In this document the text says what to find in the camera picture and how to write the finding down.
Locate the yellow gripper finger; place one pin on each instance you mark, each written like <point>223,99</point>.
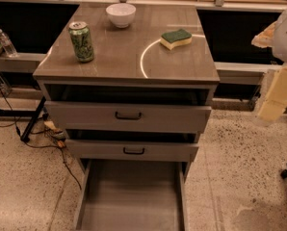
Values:
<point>275,101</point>
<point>265,38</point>

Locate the green soda can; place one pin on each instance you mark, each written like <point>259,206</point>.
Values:
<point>81,40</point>

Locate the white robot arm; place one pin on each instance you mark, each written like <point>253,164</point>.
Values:
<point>279,48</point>

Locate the grey drawer cabinet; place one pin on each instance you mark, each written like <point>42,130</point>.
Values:
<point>131,66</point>

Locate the bottom grey open drawer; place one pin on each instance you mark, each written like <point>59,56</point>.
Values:
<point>132,196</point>

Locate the middle grey drawer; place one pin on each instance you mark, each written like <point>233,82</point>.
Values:
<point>128,150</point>

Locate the top grey drawer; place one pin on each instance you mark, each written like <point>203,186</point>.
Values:
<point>128,117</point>

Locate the yellow green sponge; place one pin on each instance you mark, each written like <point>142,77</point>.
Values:
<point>175,38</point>

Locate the white ceramic bowl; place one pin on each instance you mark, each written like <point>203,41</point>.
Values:
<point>121,14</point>

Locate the clear plastic water bottle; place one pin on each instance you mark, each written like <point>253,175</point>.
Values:
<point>7,44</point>

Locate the black table leg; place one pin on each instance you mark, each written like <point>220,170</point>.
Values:
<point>34,117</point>

